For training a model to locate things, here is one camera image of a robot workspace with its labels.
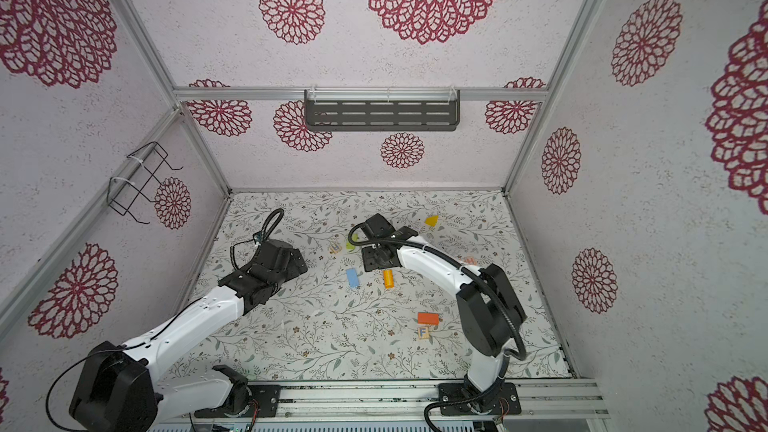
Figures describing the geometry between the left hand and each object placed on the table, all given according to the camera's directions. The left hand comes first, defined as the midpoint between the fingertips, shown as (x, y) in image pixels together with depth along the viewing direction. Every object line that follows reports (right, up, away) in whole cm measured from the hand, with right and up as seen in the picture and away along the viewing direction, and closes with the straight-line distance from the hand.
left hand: (288, 266), depth 86 cm
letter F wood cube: (+39, -18, -2) cm, 43 cm away
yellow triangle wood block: (+46, +13, +27) cm, 55 cm away
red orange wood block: (+41, -16, +2) cm, 44 cm away
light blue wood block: (+17, -6, +12) cm, 22 cm away
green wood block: (+19, +7, -13) cm, 24 cm away
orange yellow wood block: (+29, -6, +9) cm, 31 cm away
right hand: (+25, +3, +3) cm, 25 cm away
